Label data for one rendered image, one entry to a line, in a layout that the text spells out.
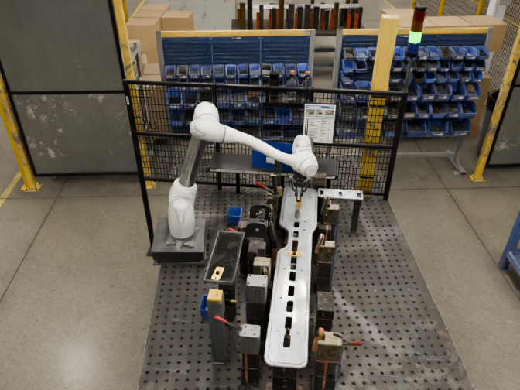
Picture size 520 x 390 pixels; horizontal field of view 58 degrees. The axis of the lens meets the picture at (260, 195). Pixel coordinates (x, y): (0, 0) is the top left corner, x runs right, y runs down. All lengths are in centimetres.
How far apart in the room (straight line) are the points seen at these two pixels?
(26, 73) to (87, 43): 65
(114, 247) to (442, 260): 283
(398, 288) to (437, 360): 51
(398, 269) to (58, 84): 336
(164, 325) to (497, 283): 272
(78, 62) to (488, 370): 404
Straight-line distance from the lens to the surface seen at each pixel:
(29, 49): 473
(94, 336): 369
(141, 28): 680
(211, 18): 925
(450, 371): 265
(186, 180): 294
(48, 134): 503
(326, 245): 261
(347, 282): 291
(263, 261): 244
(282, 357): 215
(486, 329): 389
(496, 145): 544
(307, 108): 324
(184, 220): 285
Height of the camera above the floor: 273
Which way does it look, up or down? 35 degrees down
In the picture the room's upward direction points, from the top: straight up
